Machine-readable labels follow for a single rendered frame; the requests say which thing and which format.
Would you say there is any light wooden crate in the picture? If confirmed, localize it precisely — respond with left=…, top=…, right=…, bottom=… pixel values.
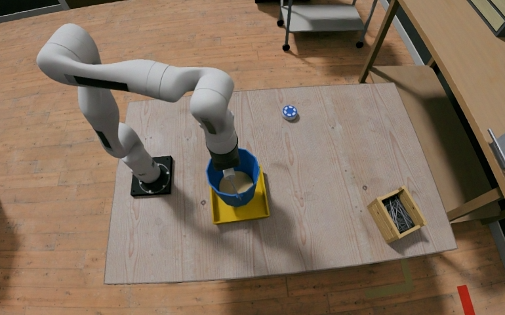
left=367, top=185, right=428, bottom=244

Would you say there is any yellow square tray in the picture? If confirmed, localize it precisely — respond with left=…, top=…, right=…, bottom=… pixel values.
left=210, top=165, right=270, bottom=224

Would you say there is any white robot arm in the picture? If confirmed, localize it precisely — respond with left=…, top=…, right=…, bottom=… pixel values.
left=37, top=24, right=235, bottom=183

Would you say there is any blue pail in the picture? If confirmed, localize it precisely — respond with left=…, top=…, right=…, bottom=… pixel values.
left=206, top=148, right=260, bottom=207

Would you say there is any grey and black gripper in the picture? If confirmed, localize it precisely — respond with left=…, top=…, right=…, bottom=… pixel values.
left=205, top=131, right=241, bottom=171

